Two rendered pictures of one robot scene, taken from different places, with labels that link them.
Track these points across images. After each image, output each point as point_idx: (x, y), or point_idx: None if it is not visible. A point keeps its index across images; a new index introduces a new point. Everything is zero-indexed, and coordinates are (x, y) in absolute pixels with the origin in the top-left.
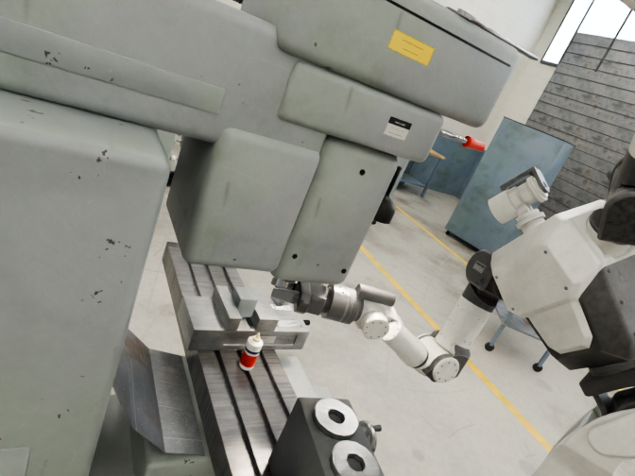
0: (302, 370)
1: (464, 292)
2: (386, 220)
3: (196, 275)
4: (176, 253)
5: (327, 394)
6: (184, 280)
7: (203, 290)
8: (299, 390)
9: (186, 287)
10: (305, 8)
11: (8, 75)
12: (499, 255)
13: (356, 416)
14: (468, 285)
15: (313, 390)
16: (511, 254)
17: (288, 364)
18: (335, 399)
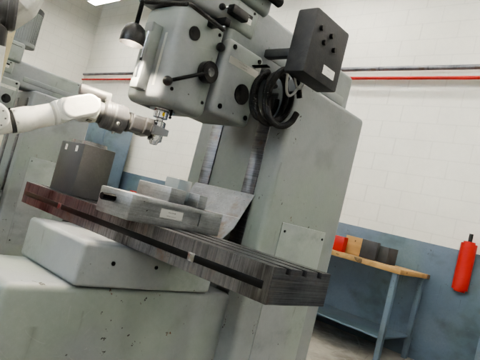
0: (75, 236)
1: (6, 42)
2: (124, 41)
3: (249, 250)
4: (298, 264)
5: (8, 277)
6: (250, 248)
7: (225, 242)
8: (76, 231)
9: (239, 245)
10: None
11: None
12: (37, 3)
13: (80, 143)
14: (6, 34)
15: (61, 229)
16: (41, 1)
17: (93, 240)
18: (93, 146)
